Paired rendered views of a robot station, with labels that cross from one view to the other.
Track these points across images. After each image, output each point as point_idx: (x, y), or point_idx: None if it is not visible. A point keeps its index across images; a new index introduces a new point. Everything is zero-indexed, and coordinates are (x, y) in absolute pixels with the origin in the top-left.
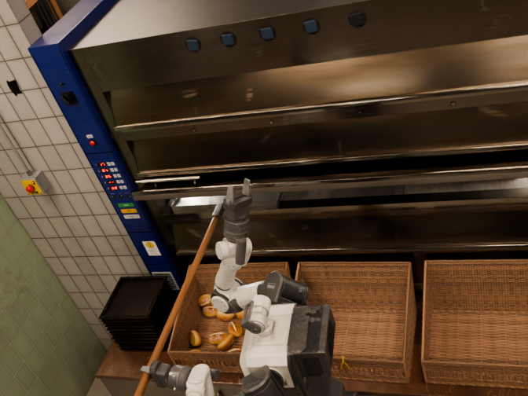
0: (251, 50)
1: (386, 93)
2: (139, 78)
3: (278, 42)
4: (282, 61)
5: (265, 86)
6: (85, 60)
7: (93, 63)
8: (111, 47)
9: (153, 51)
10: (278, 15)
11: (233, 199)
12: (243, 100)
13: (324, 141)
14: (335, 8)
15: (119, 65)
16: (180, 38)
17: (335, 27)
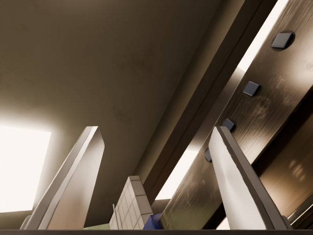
0: (252, 117)
1: None
2: (194, 222)
3: (268, 84)
4: (292, 95)
5: (307, 144)
6: (165, 225)
7: (168, 224)
8: (173, 200)
9: (192, 184)
10: (248, 68)
11: (54, 193)
12: (295, 183)
13: None
14: (287, 6)
15: (180, 216)
16: (200, 156)
17: (309, 10)
